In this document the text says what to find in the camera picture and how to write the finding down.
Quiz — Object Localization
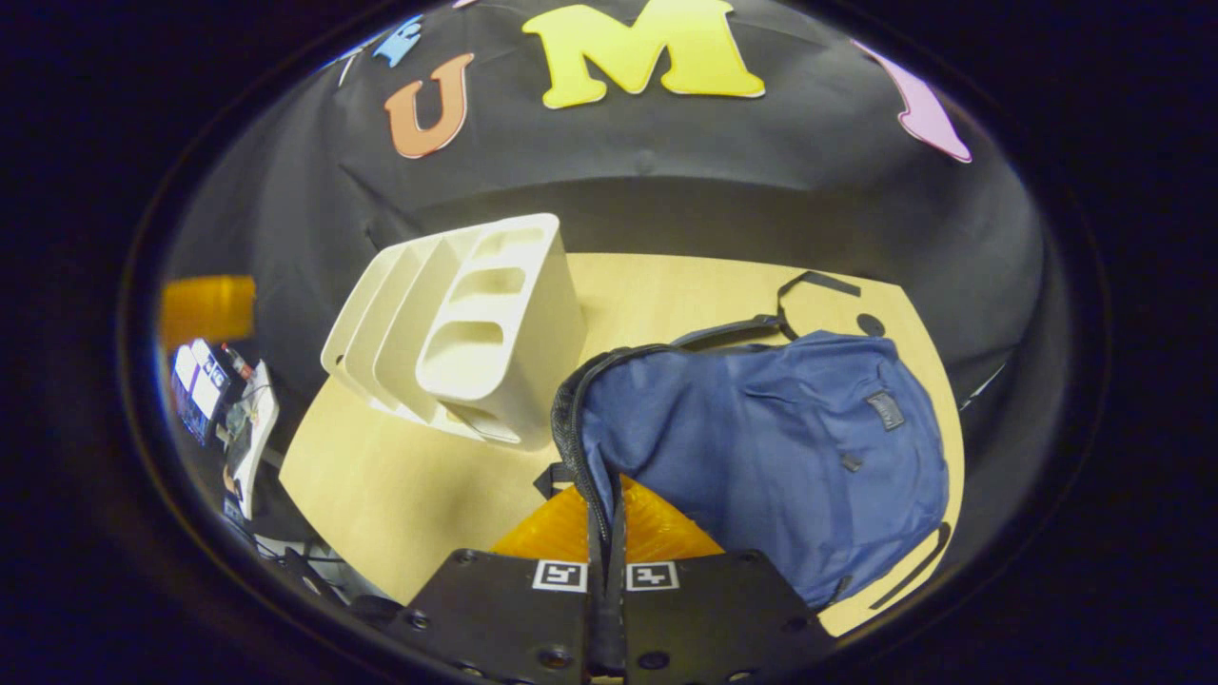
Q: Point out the blue and white printed box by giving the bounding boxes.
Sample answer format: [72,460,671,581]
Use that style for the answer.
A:
[171,338,250,446]

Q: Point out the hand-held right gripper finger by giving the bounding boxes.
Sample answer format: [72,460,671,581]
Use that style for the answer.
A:
[607,476,829,685]
[404,480,610,685]

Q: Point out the blue schoolbag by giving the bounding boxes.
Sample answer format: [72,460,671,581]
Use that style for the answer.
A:
[533,271,953,612]

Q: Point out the white plastic tray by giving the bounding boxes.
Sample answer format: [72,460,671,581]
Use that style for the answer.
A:
[222,360,282,521]

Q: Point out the white bookshelf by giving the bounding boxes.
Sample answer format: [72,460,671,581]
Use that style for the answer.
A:
[321,212,588,453]

